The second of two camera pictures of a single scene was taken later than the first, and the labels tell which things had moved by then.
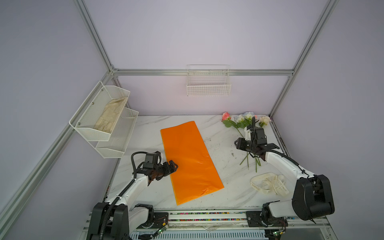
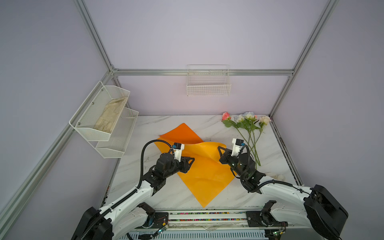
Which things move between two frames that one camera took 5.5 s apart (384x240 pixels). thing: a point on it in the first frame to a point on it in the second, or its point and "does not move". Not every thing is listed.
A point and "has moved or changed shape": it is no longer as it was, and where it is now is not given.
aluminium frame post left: (84, 11) does not move
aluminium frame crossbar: (200, 72) does not move
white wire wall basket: (208, 80) does not move
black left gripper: (167, 170) to (183, 162)
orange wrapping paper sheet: (197, 175) has moved or changed shape
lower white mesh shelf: (115, 147) does not move
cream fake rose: (264, 120) does not move
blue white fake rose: (248, 118) does not move
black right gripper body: (245, 145) to (233, 163)
